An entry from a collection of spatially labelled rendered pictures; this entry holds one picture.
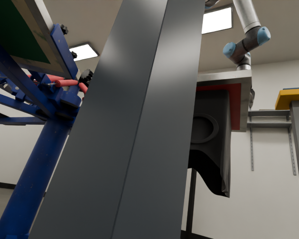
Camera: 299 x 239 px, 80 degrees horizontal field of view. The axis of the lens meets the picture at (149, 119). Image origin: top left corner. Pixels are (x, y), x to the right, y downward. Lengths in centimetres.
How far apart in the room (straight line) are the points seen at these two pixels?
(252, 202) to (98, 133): 276
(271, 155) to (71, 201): 295
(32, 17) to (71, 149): 61
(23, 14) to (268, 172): 298
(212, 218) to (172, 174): 264
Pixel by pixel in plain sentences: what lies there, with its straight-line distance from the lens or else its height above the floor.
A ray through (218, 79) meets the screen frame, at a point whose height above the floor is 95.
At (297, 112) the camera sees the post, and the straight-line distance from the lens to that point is 94.
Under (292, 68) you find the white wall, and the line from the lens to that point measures 388.
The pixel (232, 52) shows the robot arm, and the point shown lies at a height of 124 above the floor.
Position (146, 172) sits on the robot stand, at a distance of 27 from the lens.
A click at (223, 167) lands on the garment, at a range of 76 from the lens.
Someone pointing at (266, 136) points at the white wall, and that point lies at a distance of 319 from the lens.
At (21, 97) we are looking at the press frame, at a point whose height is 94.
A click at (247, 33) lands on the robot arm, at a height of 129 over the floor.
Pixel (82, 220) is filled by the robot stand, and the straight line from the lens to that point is 28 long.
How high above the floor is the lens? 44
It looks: 23 degrees up
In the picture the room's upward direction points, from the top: 12 degrees clockwise
